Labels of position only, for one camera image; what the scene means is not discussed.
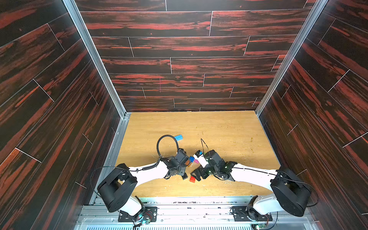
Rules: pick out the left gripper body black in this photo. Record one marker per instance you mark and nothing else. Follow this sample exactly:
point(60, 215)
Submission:
point(180, 171)

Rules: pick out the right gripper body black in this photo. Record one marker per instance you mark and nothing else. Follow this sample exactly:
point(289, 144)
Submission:
point(208, 168)

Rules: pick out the light blue long lego brick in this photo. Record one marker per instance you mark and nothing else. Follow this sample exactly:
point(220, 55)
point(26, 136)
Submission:
point(179, 137)

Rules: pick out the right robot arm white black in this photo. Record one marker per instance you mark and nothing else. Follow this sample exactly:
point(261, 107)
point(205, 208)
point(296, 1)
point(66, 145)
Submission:
point(289, 193)

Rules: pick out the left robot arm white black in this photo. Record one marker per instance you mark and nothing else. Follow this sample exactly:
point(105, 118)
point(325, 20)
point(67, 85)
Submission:
point(117, 188)

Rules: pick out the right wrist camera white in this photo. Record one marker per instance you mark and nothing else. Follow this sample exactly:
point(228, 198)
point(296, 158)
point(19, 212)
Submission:
point(199, 155)

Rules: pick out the aluminium front rail frame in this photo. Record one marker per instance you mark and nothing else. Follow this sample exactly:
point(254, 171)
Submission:
point(192, 213)

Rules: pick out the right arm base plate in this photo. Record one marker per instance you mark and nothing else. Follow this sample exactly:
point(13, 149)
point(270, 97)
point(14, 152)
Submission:
point(244, 213)

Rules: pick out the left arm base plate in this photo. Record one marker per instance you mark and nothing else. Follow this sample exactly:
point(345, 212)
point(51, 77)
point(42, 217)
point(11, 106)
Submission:
point(145, 216)

